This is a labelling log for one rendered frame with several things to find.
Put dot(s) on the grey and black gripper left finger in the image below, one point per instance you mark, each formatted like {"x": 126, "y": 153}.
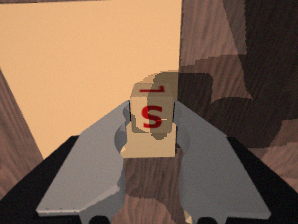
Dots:
{"x": 84, "y": 177}

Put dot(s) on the peach mat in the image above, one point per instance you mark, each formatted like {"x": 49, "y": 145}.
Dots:
{"x": 68, "y": 64}

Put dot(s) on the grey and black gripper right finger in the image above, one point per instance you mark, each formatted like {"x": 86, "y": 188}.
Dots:
{"x": 220, "y": 178}

